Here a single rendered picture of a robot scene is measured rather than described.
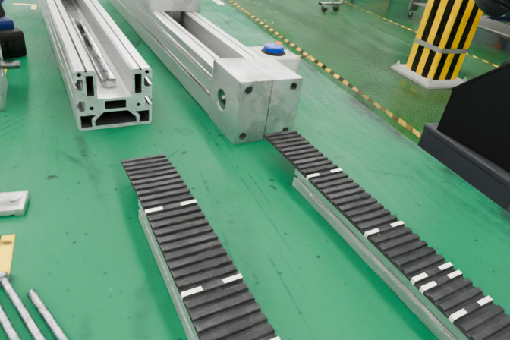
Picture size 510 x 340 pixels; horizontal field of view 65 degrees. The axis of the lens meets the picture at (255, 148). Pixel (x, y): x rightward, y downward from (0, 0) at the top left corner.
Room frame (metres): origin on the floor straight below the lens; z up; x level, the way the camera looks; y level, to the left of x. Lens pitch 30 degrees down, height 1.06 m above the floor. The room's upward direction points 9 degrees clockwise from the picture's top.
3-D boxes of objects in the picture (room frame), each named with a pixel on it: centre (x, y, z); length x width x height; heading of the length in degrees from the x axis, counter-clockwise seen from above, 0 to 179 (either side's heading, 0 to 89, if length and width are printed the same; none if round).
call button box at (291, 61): (0.76, 0.00, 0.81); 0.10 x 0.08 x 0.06; 123
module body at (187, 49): (0.93, 0.25, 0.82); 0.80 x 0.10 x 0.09; 33
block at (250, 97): (0.56, 0.00, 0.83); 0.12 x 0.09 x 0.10; 123
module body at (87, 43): (0.83, 0.41, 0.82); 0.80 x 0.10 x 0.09; 33
